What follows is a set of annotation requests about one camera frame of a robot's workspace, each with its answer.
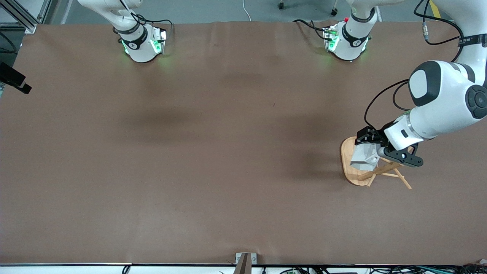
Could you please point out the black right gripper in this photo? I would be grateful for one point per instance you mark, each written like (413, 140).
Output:
(10, 74)

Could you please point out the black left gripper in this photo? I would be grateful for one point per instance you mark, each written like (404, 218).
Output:
(374, 136)

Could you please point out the white faceted cup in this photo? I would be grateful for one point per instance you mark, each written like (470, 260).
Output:
(365, 158)

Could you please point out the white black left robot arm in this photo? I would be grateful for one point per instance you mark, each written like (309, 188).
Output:
(445, 106)

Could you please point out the wooden cup rack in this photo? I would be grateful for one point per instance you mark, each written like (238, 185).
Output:
(352, 173)

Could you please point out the brown table cover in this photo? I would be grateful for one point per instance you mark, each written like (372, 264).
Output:
(190, 171)

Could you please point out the aluminium frame profile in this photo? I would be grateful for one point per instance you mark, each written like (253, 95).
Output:
(19, 17)
(44, 10)

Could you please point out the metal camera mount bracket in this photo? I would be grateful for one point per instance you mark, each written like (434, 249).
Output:
(239, 258)

